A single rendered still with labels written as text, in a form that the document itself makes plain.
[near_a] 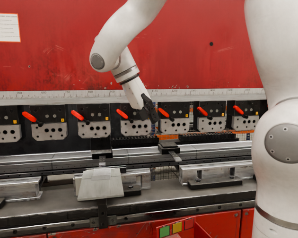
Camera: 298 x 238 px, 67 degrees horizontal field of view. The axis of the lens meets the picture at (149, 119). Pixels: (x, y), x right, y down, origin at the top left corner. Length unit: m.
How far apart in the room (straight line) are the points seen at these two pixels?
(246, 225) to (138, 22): 1.18
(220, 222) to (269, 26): 1.06
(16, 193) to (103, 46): 0.88
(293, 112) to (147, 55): 0.79
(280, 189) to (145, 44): 0.83
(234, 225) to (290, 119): 1.05
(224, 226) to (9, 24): 1.39
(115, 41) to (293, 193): 0.52
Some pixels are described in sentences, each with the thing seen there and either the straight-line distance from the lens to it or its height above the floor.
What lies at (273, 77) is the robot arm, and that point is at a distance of 0.52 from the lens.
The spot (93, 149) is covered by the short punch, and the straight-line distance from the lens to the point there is 1.16.
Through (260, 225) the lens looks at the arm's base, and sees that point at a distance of 0.56.
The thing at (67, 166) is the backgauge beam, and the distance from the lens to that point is 1.46.
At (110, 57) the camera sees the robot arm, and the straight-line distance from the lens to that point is 0.64.
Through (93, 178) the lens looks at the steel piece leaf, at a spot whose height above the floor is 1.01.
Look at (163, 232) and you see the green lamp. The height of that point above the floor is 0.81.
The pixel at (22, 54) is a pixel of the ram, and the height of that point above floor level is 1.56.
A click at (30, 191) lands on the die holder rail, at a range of 1.27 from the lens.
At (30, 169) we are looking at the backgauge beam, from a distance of 1.50.
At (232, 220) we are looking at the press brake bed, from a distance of 1.38.
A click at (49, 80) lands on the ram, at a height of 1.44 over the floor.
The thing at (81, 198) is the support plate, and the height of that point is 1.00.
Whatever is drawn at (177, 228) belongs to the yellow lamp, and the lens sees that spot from 1.10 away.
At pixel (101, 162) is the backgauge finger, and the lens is 1.27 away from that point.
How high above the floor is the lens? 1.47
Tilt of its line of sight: 11 degrees down
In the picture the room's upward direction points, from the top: straight up
